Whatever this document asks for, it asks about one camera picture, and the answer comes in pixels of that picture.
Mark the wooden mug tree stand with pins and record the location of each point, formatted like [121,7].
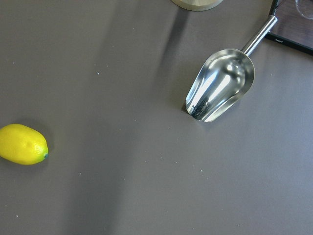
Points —
[197,5]

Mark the wine glass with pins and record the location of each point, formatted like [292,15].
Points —
[305,8]

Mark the yellow lemon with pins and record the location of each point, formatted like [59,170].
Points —
[22,145]

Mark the metal scoop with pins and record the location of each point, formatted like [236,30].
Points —
[225,77]

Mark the black glass rack tray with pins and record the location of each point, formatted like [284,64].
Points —
[291,29]

